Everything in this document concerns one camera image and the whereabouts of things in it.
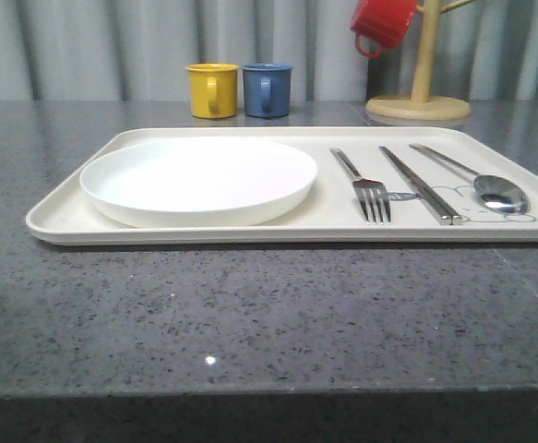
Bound silver spoon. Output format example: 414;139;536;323
410;143;531;214

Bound wooden mug tree stand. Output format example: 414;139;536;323
365;0;471;121

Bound yellow mug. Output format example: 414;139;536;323
185;63;239;119

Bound white round plate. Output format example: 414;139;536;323
80;137;317;228

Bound red mug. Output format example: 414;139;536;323
351;0;417;58

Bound cream rabbit serving tray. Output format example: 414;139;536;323
26;126;538;245

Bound silver chopstick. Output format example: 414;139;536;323
378;145;454;227
380;145;464;226

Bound grey curtain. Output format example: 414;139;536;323
0;1;538;102

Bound blue mug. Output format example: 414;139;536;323
242;63;293;118

